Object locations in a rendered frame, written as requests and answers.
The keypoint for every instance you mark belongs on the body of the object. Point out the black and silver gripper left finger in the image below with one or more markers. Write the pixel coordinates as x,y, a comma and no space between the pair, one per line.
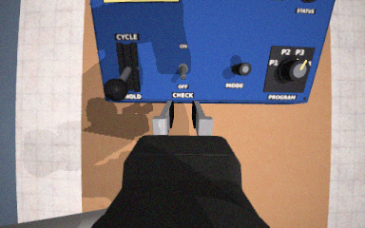
161,124

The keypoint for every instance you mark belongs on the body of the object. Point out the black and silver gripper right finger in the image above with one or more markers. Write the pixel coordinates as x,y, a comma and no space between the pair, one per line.
202,124

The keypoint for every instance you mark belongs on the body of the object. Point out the blue control console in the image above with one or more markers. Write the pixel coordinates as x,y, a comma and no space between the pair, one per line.
204,41

